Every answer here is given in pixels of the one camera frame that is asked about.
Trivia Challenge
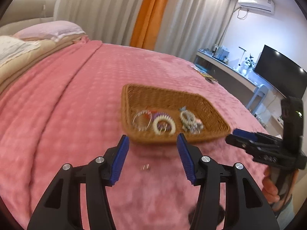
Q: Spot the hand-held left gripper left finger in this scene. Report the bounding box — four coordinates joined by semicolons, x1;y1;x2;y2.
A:
27;134;130;230

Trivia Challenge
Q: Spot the clear bead bracelet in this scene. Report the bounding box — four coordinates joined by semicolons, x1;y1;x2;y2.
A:
133;110;152;132

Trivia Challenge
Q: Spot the beige quilt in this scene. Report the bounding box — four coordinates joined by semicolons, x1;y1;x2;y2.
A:
0;35;90;94

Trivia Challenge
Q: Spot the white floral pillow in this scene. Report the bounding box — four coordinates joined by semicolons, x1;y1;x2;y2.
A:
0;35;41;67

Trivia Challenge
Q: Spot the row of books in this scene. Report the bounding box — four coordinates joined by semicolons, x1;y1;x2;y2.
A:
212;44;229;61

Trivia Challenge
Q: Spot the clear spiral hair tie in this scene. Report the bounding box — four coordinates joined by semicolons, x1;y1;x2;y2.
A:
179;111;195;126

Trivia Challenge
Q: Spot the thin desk lamp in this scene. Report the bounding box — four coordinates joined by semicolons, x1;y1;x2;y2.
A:
237;46;247;71

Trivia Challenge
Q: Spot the orange curtain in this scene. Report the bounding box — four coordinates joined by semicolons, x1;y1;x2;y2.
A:
130;0;177;51

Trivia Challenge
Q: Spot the beige curtain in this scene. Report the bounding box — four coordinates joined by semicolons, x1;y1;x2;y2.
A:
56;0;154;47
153;0;237;61

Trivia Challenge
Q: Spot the black television screen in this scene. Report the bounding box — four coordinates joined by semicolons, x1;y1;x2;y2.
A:
254;44;307;99

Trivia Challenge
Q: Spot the pale blue chair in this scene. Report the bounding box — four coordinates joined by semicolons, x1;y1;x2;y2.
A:
247;84;269;115

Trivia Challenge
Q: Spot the cream spiral hair tie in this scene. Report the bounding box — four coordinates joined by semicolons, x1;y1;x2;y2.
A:
153;116;176;135

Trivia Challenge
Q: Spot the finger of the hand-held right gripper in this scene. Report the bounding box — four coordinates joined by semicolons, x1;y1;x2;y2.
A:
225;135;267;155
233;129;282;146

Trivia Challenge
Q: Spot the white air conditioner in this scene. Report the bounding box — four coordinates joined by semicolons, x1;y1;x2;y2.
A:
237;0;275;15

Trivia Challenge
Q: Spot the lavender pillow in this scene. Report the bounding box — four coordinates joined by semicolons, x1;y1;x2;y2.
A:
13;20;86;41

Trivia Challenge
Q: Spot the beige padded headboard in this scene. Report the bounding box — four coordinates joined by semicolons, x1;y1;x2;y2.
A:
0;0;57;29

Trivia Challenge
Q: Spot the white vase with flowers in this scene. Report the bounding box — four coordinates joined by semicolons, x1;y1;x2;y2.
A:
240;54;256;76

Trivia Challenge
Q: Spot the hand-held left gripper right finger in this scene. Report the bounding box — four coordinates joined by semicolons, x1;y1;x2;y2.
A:
176;132;280;230

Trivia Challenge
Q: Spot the purple spiral hair tie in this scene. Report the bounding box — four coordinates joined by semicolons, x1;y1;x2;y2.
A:
152;111;169;121

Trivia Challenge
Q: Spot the brown wicker basket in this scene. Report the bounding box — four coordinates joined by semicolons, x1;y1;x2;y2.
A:
120;83;232;146

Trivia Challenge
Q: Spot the person's right hand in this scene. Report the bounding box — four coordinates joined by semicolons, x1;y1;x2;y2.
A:
262;169;281;205

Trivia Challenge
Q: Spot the long grey desk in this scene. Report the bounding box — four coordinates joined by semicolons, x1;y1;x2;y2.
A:
194;49;286;125

